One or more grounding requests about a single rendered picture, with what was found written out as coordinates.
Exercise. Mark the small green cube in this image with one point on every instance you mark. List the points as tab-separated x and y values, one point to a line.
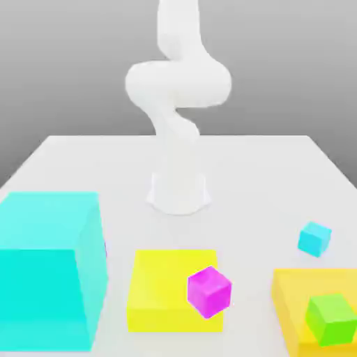
330	320

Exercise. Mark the small magenta cube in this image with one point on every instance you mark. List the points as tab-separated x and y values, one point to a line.
209	291

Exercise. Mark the small cyan cube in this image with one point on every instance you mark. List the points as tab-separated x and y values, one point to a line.
313	239

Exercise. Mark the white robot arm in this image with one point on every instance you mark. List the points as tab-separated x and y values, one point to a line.
178	83

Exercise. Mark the large orange box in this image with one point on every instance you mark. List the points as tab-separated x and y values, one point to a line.
290	295

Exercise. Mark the large yellow box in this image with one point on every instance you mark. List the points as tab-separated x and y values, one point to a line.
156	290

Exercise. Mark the large cyan box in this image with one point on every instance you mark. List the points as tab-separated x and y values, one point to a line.
39	273

